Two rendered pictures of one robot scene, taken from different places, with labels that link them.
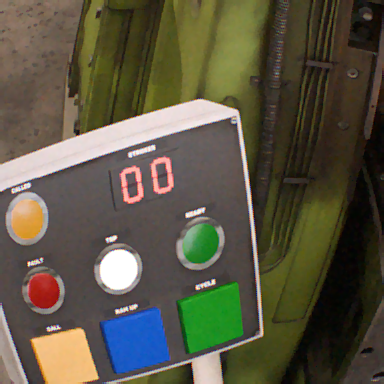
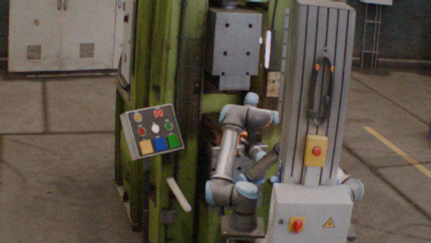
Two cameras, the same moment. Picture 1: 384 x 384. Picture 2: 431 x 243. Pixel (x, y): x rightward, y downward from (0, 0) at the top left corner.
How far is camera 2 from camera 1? 287 cm
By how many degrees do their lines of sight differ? 27
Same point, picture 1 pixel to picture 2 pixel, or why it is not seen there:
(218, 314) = (174, 139)
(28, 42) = (95, 176)
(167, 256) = (163, 127)
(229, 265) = (174, 131)
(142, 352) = (161, 146)
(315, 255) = (192, 156)
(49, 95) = (110, 188)
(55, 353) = (144, 144)
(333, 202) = (194, 140)
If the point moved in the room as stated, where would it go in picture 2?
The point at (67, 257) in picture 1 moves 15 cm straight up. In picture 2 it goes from (145, 125) to (147, 101)
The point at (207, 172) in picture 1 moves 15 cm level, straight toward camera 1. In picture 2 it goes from (168, 113) to (168, 121)
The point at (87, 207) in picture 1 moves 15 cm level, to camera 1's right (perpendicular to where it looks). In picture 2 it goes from (148, 117) to (174, 118)
